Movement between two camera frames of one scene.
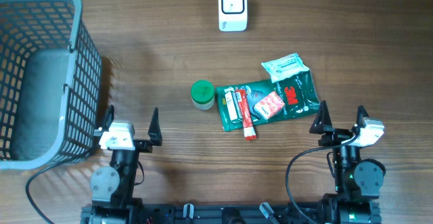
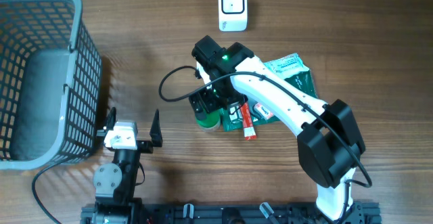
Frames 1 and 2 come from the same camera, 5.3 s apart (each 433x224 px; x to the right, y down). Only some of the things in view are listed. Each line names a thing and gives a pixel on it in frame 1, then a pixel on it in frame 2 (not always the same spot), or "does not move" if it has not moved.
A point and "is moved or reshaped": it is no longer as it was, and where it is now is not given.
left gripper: [145, 146] does not move
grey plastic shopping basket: [51, 79] does not move
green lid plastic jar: [202, 94] is moved or reshaped
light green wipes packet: [285, 66] does not move
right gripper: [318, 127] -> [208, 103]
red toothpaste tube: [249, 130] does not move
